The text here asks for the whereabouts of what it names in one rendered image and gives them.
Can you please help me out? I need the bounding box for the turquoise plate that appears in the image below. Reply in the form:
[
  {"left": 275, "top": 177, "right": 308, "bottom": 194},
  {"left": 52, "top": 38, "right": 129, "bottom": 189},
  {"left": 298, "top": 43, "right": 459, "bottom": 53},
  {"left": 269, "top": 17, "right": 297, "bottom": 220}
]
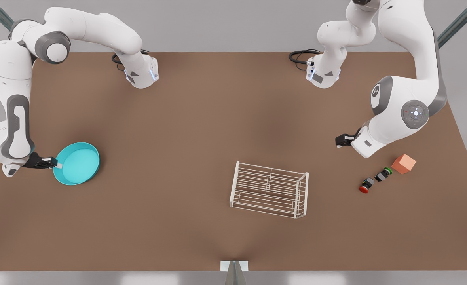
[{"left": 53, "top": 142, "right": 100, "bottom": 186}]

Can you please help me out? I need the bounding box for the orange cube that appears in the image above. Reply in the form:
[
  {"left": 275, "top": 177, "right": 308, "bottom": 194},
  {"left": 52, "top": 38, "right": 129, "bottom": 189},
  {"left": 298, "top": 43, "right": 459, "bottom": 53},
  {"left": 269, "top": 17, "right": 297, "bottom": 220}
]
[{"left": 391, "top": 154, "right": 417, "bottom": 175}]

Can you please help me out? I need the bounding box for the red button switch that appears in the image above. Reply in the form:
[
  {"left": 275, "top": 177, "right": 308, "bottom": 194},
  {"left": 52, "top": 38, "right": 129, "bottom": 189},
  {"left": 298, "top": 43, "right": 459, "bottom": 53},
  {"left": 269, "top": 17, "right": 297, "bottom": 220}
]
[{"left": 359, "top": 177, "right": 376, "bottom": 194}]

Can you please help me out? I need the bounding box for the green button switch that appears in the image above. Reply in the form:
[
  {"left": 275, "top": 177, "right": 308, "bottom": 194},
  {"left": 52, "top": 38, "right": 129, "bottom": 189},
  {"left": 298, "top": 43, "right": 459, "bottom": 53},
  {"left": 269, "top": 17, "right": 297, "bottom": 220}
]
[{"left": 375, "top": 167, "right": 393, "bottom": 182}]

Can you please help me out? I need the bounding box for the white wire shelf rack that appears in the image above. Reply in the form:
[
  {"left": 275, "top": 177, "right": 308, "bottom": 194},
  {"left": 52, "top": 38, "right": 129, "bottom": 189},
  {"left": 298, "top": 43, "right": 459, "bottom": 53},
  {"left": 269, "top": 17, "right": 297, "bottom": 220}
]
[{"left": 230, "top": 161, "right": 309, "bottom": 219}]

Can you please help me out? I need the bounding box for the black cable loop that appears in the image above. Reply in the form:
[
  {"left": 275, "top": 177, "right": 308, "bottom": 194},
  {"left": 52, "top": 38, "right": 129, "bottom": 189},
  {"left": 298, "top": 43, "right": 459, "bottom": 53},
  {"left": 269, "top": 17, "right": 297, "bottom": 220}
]
[
  {"left": 289, "top": 49, "right": 322, "bottom": 72},
  {"left": 112, "top": 49, "right": 151, "bottom": 72}
]

